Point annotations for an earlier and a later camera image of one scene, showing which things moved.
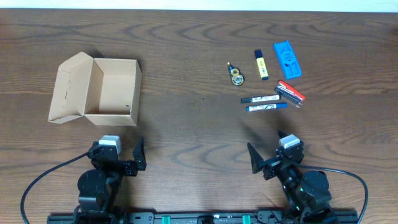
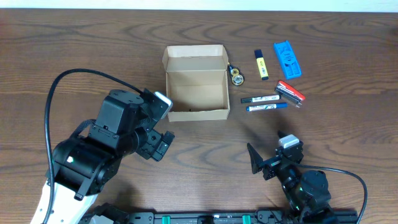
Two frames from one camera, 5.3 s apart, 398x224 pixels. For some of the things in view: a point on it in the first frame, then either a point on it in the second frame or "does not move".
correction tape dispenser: [236, 77] does not move
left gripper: [123, 166] to [156, 143]
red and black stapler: [289, 92] does not move
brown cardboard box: [106, 91] to [197, 81]
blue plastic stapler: [289, 64] does not move
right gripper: [273, 165] does not move
